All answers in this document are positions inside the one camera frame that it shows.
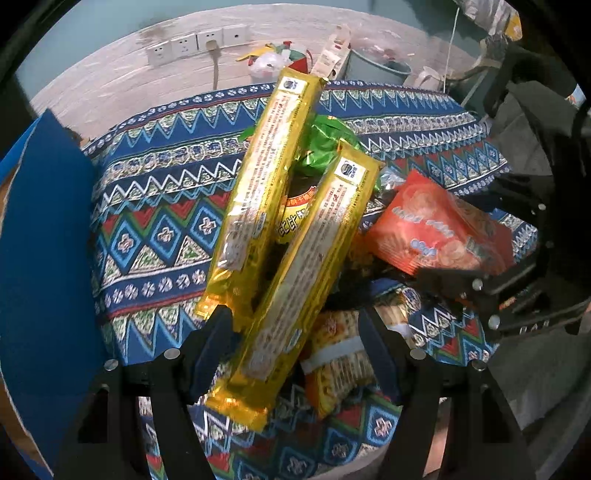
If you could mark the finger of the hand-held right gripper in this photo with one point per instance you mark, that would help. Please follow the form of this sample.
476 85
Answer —
521 194
508 300

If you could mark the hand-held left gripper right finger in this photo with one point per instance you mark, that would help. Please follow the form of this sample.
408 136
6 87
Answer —
376 350

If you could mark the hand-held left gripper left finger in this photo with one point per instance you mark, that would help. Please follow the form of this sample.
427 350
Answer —
210 355

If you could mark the yellow noodle packet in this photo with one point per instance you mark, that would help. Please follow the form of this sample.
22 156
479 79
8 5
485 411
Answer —
337 355

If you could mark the orange snack bag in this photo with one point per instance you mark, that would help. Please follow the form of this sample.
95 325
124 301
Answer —
429 226

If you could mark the long yellow snack packet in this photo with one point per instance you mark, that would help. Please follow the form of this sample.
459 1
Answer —
309 277
263 184

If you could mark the blue cardboard box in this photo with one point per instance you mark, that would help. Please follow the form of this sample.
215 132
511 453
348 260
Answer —
46 254

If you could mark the green snack bag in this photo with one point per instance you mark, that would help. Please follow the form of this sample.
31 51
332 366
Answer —
323 143

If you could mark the grey cloth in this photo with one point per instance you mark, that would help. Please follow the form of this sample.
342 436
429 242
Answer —
521 120

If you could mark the white kettle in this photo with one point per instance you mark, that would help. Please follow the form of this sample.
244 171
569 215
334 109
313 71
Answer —
429 77

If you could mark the blue patterned tablecloth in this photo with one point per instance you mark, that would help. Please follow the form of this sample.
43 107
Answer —
161 194

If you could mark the patterned hanging cloth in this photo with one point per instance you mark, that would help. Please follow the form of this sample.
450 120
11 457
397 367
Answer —
489 16

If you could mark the grey-blue bucket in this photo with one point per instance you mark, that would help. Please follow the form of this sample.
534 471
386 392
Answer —
374 67

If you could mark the white cardboard carton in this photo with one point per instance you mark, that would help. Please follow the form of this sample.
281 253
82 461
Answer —
330 53

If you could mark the red and white paper bag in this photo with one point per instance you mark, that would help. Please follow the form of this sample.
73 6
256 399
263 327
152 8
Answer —
301 62

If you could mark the white plastic bag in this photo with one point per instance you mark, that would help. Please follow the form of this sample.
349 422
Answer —
268 64

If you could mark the white wall socket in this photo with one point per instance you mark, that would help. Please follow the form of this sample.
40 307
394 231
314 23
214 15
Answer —
183 45
235 33
203 37
159 53

